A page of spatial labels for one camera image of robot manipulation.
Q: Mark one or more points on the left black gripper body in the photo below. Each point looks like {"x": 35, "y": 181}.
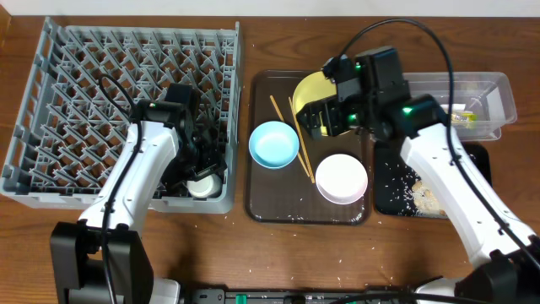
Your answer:
{"x": 204, "y": 172}

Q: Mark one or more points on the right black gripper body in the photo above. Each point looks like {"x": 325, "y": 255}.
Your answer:
{"x": 353, "y": 114}

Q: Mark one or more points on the small white cup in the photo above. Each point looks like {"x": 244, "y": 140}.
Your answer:
{"x": 208, "y": 187}

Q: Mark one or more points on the yellow round plate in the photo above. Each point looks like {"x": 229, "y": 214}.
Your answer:
{"x": 312, "y": 104}

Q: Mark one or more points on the white bowl with food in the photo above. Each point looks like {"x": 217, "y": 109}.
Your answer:
{"x": 341, "y": 179}

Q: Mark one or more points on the light blue bowl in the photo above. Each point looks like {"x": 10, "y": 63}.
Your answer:
{"x": 274, "y": 145}

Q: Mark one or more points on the green snack wrapper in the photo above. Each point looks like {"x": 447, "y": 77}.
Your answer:
{"x": 464, "y": 118}

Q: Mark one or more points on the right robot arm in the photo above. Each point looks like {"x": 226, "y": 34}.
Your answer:
{"x": 371, "y": 92}

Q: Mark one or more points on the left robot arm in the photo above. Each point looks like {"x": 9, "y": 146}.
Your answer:
{"x": 101, "y": 258}

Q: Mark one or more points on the black waste tray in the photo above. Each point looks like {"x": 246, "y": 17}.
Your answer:
{"x": 388, "y": 188}

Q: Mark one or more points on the clear plastic waste bin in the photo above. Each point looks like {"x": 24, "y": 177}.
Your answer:
{"x": 486, "y": 94}

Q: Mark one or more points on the grey plastic dishwasher rack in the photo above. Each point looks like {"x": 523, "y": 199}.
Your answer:
{"x": 68, "y": 135}

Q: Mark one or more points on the wooden chopstick right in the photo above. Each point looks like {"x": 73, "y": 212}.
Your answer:
{"x": 302, "y": 143}

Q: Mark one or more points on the wooden chopstick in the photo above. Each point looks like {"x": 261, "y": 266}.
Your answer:
{"x": 302, "y": 143}
{"x": 281, "y": 118}

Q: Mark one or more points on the wooden chopstick left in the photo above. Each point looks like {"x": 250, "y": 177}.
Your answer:
{"x": 281, "y": 118}

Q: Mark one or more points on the dark brown serving tray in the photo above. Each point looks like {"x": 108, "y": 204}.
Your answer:
{"x": 287, "y": 195}

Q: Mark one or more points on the rice and food scraps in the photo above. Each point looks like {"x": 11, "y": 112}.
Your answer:
{"x": 419, "y": 198}

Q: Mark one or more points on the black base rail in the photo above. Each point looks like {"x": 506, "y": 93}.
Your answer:
{"x": 221, "y": 296}

